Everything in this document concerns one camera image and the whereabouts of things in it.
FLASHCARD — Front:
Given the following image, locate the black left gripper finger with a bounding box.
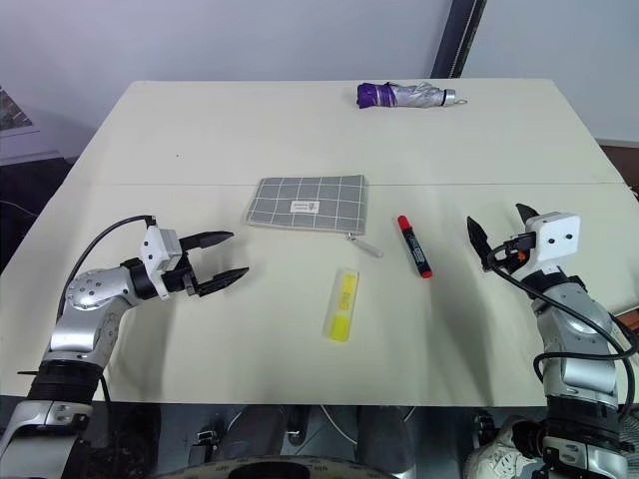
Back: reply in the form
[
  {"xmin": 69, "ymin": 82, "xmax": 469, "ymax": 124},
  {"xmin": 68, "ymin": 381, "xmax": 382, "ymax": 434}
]
[
  {"xmin": 178, "ymin": 230, "xmax": 236, "ymax": 252},
  {"xmin": 194, "ymin": 265, "xmax": 251, "ymax": 299}
]

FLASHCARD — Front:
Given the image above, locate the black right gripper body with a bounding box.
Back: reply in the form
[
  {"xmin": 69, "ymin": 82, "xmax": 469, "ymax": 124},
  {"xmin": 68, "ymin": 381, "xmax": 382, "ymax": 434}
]
[{"xmin": 490, "ymin": 232, "xmax": 541, "ymax": 282}]

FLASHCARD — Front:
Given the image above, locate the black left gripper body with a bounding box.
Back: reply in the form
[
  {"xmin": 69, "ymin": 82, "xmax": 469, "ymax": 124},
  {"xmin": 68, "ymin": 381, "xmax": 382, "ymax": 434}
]
[{"xmin": 161, "ymin": 252, "xmax": 203, "ymax": 299}]

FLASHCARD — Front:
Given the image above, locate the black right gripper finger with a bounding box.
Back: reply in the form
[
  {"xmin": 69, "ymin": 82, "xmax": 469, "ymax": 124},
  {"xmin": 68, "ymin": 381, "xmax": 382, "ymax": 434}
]
[
  {"xmin": 514, "ymin": 202, "xmax": 540, "ymax": 236},
  {"xmin": 465, "ymin": 215, "xmax": 496, "ymax": 273}
]

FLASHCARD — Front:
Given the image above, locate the grey checked pencil pouch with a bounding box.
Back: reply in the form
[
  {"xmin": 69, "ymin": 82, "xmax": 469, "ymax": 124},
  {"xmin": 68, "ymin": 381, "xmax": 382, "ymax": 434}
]
[{"xmin": 243, "ymin": 174, "xmax": 385, "ymax": 259}]

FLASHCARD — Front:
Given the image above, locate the red marker with black label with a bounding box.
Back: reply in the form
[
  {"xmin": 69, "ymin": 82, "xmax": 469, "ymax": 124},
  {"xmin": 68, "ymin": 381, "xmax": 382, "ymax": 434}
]
[{"xmin": 395, "ymin": 214, "xmax": 434, "ymax": 281}]

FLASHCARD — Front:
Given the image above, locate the yellow highlighter pen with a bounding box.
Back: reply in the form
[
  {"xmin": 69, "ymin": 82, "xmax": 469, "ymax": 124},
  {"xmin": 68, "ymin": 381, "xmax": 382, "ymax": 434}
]
[{"xmin": 321, "ymin": 266, "xmax": 362, "ymax": 345}]

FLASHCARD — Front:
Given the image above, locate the grey rounded leg shape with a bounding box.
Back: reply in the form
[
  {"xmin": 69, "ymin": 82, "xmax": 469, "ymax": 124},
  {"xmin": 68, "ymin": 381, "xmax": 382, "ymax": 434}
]
[
  {"xmin": 355, "ymin": 405, "xmax": 416, "ymax": 479},
  {"xmin": 225, "ymin": 405, "xmax": 297, "ymax": 459}
]

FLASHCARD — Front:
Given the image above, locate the purple and silver folded umbrella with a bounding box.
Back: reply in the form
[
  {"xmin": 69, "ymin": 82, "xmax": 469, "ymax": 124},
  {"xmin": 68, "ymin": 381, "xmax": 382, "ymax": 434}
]
[{"xmin": 355, "ymin": 80, "xmax": 470, "ymax": 110}]

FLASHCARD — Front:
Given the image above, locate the white sneaker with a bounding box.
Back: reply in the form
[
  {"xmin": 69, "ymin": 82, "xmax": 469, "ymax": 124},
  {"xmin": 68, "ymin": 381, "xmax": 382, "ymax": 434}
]
[{"xmin": 460, "ymin": 415, "xmax": 546, "ymax": 479}]

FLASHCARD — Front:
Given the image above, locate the black rounded shape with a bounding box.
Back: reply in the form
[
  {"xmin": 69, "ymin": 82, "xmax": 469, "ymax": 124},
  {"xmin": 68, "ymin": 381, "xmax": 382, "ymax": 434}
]
[{"xmin": 162, "ymin": 454, "xmax": 403, "ymax": 479}]

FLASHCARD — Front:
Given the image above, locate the framed picture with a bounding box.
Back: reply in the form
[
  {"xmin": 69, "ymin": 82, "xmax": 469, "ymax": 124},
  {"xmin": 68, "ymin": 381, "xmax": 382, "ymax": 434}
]
[{"xmin": 0, "ymin": 83, "xmax": 42, "ymax": 137}]

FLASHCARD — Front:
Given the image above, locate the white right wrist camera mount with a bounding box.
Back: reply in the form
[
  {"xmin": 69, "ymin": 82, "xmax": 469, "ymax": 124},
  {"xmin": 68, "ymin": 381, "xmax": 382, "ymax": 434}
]
[{"xmin": 526, "ymin": 211, "xmax": 582, "ymax": 275}]

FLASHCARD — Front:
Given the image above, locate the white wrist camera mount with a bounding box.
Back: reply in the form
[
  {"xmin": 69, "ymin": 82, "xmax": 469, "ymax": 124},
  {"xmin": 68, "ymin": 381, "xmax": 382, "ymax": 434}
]
[
  {"xmin": 140, "ymin": 224, "xmax": 182, "ymax": 302},
  {"xmin": 526, "ymin": 211, "xmax": 582, "ymax": 275}
]

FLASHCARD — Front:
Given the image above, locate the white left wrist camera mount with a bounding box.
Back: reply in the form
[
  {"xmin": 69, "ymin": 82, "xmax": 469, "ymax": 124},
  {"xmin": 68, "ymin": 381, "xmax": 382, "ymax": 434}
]
[{"xmin": 140, "ymin": 224, "xmax": 182, "ymax": 302}]

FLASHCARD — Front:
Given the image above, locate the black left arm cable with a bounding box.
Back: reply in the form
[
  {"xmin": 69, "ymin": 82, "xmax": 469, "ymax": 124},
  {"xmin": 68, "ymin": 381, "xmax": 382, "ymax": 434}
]
[{"xmin": 56, "ymin": 214, "xmax": 158, "ymax": 321}]

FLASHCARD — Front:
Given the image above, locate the thin white cable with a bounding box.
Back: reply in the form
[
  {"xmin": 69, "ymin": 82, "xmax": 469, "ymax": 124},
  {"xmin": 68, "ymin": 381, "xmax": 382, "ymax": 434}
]
[{"xmin": 318, "ymin": 404, "xmax": 361, "ymax": 451}]

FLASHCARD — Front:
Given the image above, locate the dark metal frame post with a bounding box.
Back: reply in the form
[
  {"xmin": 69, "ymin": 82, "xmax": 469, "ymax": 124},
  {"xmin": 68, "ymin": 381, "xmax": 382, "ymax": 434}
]
[{"xmin": 429, "ymin": 0, "xmax": 488, "ymax": 79}]

